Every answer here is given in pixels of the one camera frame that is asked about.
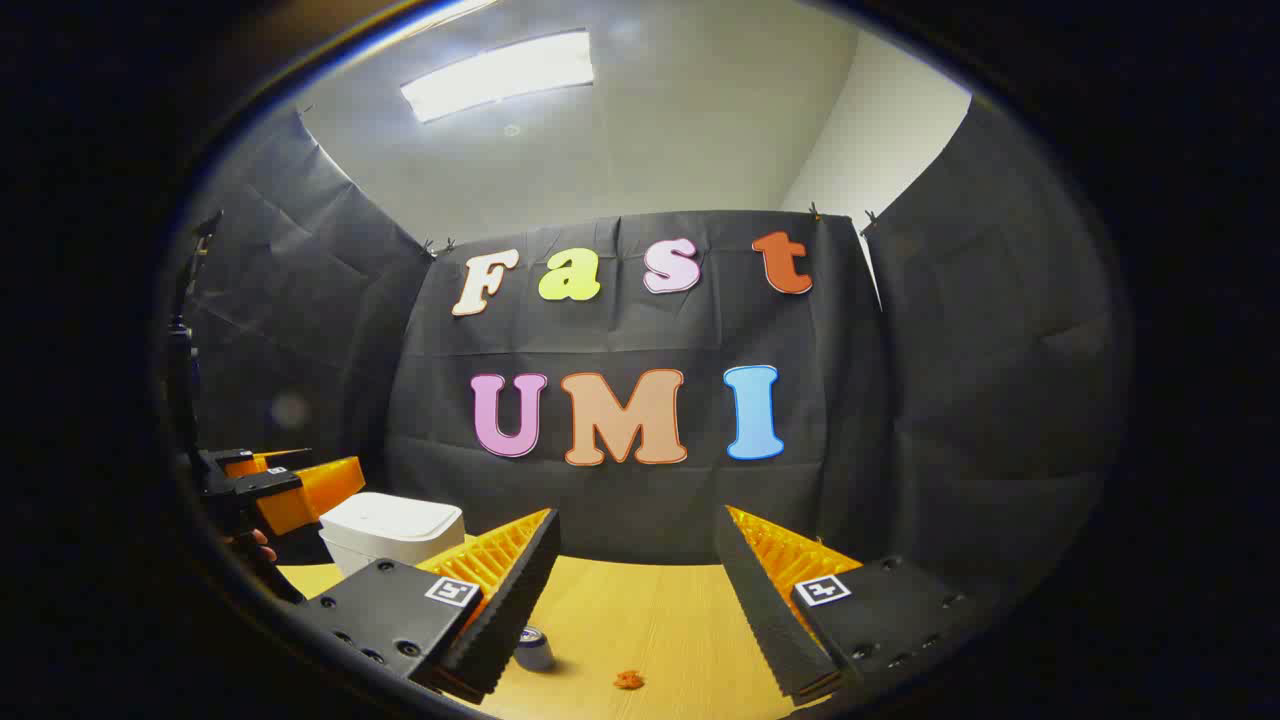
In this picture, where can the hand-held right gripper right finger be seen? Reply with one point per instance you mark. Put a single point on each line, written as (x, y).
(760, 620)

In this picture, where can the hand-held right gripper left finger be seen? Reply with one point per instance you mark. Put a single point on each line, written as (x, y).
(510, 610)

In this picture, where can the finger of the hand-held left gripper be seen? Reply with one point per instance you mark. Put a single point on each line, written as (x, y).
(320, 490)
(250, 463)

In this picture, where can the blue silver pop can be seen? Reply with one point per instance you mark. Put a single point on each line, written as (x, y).
(535, 650)

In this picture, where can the white desktop garbage bin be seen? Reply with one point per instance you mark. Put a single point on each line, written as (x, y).
(390, 525)

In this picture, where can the orange paper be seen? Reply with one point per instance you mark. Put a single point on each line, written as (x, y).
(629, 680)

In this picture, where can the wooden desktop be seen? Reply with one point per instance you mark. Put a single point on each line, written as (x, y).
(640, 620)

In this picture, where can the black backdrop cloth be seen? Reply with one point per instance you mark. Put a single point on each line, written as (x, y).
(640, 500)

